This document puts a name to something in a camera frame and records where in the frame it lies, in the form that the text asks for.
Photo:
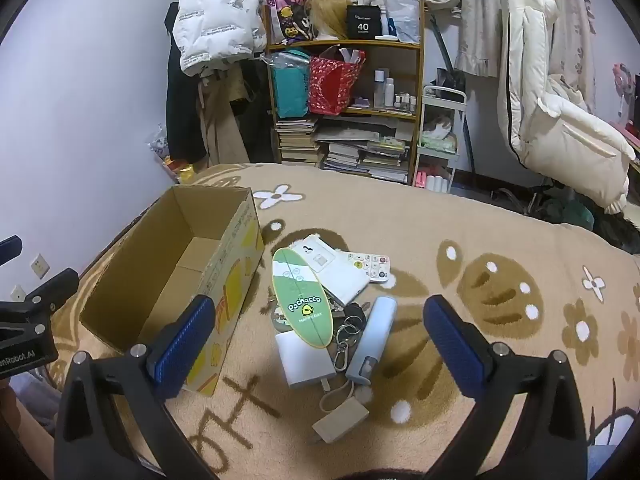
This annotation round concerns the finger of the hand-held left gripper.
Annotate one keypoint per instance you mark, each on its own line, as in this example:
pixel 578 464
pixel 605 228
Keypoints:
pixel 50 287
pixel 10 250

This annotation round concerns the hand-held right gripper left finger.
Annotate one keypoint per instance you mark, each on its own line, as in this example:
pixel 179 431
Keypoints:
pixel 185 345

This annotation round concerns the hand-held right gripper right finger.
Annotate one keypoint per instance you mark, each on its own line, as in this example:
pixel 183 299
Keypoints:
pixel 452 350

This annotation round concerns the cartoon print green case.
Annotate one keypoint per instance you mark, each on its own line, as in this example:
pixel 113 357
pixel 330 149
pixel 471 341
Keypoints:
pixel 278 317

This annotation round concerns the brown cardboard box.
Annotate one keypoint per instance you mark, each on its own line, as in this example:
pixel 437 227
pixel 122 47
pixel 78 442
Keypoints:
pixel 165 240

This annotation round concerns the bunch of keys with rings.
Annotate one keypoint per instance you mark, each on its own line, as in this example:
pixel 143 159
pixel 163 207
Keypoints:
pixel 345 332

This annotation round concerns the large white charger block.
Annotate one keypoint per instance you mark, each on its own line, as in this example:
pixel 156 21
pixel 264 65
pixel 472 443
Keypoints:
pixel 300 365

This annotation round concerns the white remote control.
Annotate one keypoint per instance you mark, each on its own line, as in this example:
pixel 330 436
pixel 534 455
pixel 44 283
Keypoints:
pixel 372 265

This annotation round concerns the green oval cartoon board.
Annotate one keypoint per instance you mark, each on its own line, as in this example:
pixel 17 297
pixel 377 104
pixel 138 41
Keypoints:
pixel 300 290

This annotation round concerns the small beige charger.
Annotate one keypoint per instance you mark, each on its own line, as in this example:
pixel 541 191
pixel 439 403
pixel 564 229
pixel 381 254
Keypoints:
pixel 340 420

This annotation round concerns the white rectangular case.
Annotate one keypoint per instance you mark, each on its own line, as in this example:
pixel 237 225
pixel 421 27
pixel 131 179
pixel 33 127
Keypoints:
pixel 335 275

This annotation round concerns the light blue handheld tube device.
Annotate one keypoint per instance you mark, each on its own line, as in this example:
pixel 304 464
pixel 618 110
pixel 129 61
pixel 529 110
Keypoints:
pixel 372 340

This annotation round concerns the row of pink white bottles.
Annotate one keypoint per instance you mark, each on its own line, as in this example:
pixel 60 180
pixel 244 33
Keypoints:
pixel 432 181

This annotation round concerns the plastic bag of snacks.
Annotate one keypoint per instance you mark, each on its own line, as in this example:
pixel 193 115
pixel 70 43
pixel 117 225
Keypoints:
pixel 165 157

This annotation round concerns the dark green bag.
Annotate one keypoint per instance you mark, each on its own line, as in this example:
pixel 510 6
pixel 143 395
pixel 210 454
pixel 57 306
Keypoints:
pixel 570 212

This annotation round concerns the green tissue packet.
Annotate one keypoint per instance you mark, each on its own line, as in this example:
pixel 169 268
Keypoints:
pixel 440 142

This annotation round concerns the pile of books and papers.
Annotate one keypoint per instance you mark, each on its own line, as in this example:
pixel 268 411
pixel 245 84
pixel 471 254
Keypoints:
pixel 365 155

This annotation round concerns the beige hanging coat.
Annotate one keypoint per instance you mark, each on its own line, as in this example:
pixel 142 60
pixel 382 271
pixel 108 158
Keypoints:
pixel 220 130

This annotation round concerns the dark hanging coat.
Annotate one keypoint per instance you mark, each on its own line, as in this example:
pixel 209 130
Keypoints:
pixel 182 110

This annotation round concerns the stack of old books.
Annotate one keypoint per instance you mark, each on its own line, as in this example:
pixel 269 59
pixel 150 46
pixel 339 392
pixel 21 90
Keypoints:
pixel 297 142

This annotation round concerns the cream puffer coat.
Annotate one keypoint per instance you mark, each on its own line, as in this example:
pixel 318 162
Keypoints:
pixel 550 125

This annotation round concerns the white storage cart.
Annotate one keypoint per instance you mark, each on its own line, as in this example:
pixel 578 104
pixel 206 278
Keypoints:
pixel 442 95

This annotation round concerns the teal bag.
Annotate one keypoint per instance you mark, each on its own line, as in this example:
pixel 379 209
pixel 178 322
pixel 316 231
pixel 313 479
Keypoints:
pixel 290 85

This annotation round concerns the red patterned bag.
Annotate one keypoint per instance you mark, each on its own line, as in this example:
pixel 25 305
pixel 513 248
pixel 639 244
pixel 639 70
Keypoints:
pixel 332 85

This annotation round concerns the white puffer jacket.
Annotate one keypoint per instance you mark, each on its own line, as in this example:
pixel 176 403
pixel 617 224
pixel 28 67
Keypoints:
pixel 215 15

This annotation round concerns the pink desk fan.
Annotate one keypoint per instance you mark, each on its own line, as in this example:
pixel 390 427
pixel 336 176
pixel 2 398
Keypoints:
pixel 624 85

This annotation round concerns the black box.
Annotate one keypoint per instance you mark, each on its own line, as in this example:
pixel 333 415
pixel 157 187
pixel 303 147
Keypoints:
pixel 364 22

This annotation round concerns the clear plastic bag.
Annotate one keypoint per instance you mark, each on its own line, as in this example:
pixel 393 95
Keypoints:
pixel 402 10

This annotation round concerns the black bag with pink print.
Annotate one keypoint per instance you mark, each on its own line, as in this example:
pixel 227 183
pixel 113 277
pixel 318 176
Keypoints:
pixel 290 10

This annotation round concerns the blond wig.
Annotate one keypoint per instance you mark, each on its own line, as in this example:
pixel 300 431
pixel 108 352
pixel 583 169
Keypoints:
pixel 327 15

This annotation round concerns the multi-hole wall socket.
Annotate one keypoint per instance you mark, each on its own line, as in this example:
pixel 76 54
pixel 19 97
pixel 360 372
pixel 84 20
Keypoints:
pixel 39 266

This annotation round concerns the single-hole wall socket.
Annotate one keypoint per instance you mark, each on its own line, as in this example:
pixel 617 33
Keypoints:
pixel 18 293

